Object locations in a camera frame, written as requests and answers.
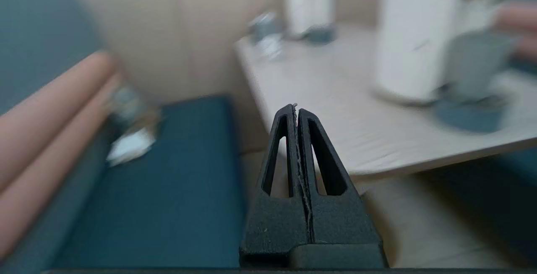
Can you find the dark drink dispenser white base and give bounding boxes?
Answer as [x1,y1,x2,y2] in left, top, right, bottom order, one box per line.
[282,0,338,39]

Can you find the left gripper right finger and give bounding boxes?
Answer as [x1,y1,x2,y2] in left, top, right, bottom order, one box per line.
[298,108,384,247]

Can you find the large blue perforated drip tray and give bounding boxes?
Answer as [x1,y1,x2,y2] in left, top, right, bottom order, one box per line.
[434,91,506,134]

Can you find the clear snack packet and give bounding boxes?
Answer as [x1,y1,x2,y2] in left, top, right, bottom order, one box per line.
[107,84,162,138]

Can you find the grey plastic cup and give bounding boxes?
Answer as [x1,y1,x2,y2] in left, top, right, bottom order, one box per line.
[443,30,514,102]

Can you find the clear water dispenser white base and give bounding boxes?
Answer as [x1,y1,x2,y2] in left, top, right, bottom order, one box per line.
[373,0,510,106]

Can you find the blue sofa with snack packet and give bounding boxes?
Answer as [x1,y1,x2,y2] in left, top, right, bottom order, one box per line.
[0,0,248,270]

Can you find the small clear glass bottle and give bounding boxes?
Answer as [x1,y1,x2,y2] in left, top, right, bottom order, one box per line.
[256,22,286,61]

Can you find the pink bolster on empty sofa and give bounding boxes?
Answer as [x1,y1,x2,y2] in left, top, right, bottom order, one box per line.
[493,2,537,63]

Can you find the pink bolster beside snack packet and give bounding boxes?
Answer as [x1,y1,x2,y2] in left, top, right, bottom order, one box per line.
[0,51,122,260]

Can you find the white folded napkins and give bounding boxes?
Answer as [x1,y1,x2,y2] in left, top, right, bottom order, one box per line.
[106,128,156,167]

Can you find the small blue perforated drip tray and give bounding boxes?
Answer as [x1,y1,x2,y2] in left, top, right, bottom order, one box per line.
[304,24,338,46]

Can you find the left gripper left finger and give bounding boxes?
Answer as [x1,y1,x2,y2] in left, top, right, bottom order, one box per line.
[239,104,313,267]

